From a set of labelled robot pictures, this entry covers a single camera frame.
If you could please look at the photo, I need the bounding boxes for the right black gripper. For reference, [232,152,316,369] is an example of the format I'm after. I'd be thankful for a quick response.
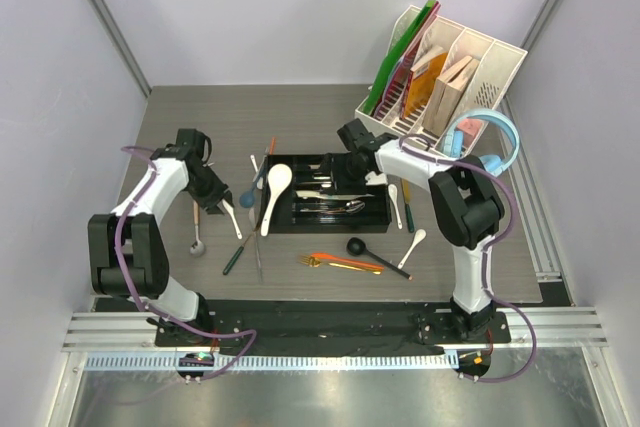
[319,152,371,196]

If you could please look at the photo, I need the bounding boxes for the beige sheathed knife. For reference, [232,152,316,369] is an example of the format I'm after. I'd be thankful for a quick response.
[295,190,373,201]

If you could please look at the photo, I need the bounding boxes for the gold knife green handle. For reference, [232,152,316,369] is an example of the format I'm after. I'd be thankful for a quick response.
[401,179,415,233]

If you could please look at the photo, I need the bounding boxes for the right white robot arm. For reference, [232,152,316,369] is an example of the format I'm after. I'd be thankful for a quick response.
[319,119,505,342]

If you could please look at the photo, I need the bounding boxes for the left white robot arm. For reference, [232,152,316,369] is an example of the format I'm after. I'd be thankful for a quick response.
[88,128,230,346]

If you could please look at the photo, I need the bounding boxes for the small white ceramic spoon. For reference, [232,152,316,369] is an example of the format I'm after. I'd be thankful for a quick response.
[222,200,243,240]

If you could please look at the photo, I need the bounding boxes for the steel spoon in tray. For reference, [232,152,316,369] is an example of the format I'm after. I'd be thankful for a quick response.
[301,200,366,215]

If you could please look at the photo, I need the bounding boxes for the blue silicone spoon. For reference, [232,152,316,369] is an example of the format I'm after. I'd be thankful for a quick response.
[239,168,264,209]

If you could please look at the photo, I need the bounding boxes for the white spoon beside tray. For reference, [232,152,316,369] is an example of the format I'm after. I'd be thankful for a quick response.
[387,183,403,230]

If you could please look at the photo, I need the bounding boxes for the black utensil tray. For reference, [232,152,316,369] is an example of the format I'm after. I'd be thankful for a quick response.
[265,154,392,234]

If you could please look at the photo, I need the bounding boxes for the white spoon behind tray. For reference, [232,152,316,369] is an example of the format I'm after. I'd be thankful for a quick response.
[250,154,258,174]

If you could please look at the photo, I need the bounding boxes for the large white rice spoon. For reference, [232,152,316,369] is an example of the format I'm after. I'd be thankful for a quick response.
[260,163,293,237]

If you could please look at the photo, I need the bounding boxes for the steel chopstick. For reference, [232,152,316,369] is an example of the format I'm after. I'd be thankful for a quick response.
[248,207,264,285]

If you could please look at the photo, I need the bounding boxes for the orange chopstick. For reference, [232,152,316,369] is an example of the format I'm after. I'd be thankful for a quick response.
[268,136,276,155]

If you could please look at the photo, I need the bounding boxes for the black measuring scoop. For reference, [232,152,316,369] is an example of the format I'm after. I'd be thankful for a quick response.
[346,237,413,281]

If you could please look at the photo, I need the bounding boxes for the orange plastic utensil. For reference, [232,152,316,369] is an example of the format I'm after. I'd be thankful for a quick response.
[310,252,384,272]

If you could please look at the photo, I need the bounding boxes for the white spoon lower right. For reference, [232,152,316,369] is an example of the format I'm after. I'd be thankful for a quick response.
[397,229,427,270]

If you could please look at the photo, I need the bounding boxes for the gold fork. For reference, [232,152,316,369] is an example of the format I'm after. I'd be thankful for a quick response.
[297,255,383,275]

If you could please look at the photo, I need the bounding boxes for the light blue headphones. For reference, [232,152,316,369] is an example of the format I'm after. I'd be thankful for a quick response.
[439,108,521,177]

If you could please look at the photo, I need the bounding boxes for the orange book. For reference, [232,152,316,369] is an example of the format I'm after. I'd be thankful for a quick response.
[402,45,448,118]

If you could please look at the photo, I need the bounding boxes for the white file organizer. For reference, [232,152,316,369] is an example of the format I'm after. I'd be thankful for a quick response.
[355,0,527,156]

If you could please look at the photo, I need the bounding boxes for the tan book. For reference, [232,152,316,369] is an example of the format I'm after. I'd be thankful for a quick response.
[422,55,479,138]

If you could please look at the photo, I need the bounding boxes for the green folder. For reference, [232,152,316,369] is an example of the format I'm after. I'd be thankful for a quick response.
[362,0,440,116]

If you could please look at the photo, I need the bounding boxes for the steel spoon wooden handle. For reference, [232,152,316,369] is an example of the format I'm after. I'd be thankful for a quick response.
[190,201,206,257]

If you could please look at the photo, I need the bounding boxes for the green handled fork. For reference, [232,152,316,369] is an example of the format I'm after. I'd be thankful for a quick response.
[222,235,253,276]

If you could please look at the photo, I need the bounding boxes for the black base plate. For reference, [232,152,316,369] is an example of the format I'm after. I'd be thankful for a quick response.
[153,298,512,348]

